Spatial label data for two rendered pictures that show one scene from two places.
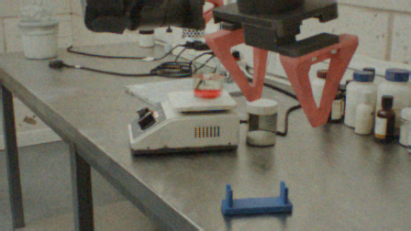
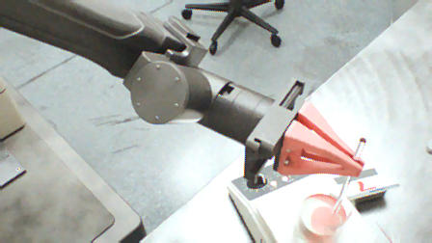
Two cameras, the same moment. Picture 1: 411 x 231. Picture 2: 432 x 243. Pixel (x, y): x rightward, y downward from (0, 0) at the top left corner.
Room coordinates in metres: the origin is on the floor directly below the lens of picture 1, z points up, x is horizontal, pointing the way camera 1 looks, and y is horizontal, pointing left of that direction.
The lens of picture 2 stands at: (0.90, -0.21, 1.35)
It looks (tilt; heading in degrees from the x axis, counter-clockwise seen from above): 50 degrees down; 76
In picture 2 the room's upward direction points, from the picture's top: 2 degrees counter-clockwise
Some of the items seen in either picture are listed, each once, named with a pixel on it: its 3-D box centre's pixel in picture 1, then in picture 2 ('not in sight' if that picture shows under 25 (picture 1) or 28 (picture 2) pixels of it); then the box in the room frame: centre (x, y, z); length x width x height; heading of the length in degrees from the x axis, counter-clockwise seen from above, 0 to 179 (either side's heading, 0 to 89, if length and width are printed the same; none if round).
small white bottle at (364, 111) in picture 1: (364, 112); not in sight; (1.14, -0.32, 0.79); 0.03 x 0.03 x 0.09
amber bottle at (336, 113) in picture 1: (333, 99); not in sight; (1.23, -0.28, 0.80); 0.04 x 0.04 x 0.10
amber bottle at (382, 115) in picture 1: (385, 118); not in sight; (1.10, -0.35, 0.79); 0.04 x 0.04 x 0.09
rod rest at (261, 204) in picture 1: (256, 197); not in sight; (0.78, -0.07, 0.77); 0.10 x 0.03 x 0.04; 97
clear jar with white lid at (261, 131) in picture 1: (261, 122); not in sight; (1.08, -0.11, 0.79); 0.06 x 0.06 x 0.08
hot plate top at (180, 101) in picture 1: (200, 100); (313, 221); (1.08, 0.01, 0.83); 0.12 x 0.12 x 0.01; 10
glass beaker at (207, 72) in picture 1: (209, 78); (322, 217); (1.08, -0.01, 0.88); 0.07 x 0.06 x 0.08; 78
